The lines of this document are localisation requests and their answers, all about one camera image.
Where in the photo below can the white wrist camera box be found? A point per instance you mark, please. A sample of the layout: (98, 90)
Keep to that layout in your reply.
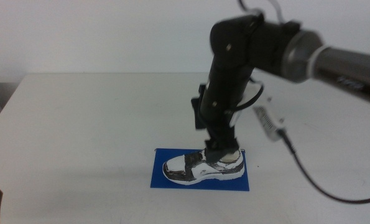
(267, 119)

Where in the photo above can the blue rectangular mat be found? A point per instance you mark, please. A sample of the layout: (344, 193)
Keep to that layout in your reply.
(158, 168)

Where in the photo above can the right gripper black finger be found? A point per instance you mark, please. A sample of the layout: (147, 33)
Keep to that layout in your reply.
(213, 155)
(230, 152)

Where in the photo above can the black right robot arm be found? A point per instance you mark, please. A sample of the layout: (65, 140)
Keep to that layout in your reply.
(343, 65)

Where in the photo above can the white and black sneaker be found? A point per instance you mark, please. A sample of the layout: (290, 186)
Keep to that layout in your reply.
(203, 172)

